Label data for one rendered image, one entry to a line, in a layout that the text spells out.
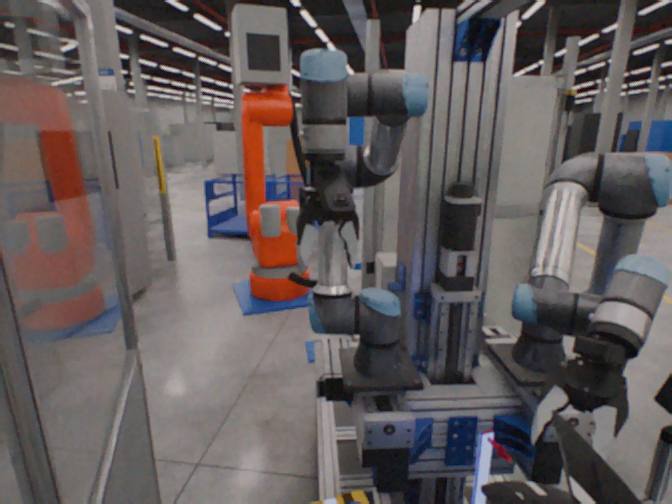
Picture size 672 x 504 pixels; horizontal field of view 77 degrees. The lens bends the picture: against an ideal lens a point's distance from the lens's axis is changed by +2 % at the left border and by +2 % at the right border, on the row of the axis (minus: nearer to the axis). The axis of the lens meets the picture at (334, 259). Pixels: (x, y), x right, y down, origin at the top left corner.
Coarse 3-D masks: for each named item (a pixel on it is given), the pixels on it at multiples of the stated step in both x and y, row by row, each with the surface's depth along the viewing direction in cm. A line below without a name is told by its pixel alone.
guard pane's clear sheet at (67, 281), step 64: (0, 0) 64; (0, 64) 62; (64, 64) 95; (0, 128) 60; (64, 128) 91; (0, 192) 58; (64, 192) 87; (64, 256) 83; (64, 320) 79; (0, 384) 53; (64, 384) 76; (0, 448) 52; (64, 448) 73
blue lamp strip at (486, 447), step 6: (486, 438) 76; (492, 438) 77; (486, 444) 77; (486, 450) 77; (480, 456) 77; (486, 456) 78; (480, 462) 78; (486, 462) 78; (480, 468) 78; (486, 468) 78; (480, 474) 78; (486, 474) 79; (480, 480) 79; (486, 480) 79; (480, 492) 80; (480, 498) 80
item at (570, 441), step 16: (560, 416) 42; (560, 432) 39; (576, 432) 42; (560, 448) 37; (576, 448) 39; (592, 448) 42; (576, 464) 36; (592, 464) 39; (576, 480) 34; (592, 480) 36; (608, 480) 39; (592, 496) 35; (608, 496) 36; (624, 496) 39
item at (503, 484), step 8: (504, 480) 68; (512, 480) 68; (480, 488) 64; (488, 488) 65; (496, 488) 65; (504, 488) 65; (512, 488) 66; (520, 488) 67; (528, 488) 67; (544, 488) 69; (552, 488) 70; (488, 496) 63; (496, 496) 63; (504, 496) 64; (512, 496) 64; (528, 496) 65; (536, 496) 65; (544, 496) 66; (552, 496) 67; (560, 496) 67; (568, 496) 68
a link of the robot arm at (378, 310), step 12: (372, 288) 125; (360, 300) 119; (372, 300) 116; (384, 300) 117; (396, 300) 119; (360, 312) 117; (372, 312) 117; (384, 312) 116; (396, 312) 118; (360, 324) 117; (372, 324) 117; (384, 324) 117; (396, 324) 119; (360, 336) 122; (372, 336) 119; (384, 336) 118; (396, 336) 121
